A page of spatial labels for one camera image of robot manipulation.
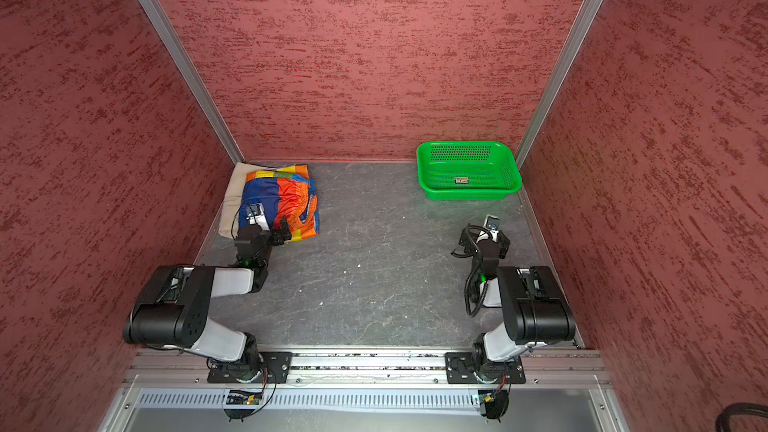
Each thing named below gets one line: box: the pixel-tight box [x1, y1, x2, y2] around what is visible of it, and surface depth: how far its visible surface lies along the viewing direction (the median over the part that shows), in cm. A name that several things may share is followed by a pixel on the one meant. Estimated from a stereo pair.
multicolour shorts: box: [238, 164, 320, 243], surface depth 104 cm
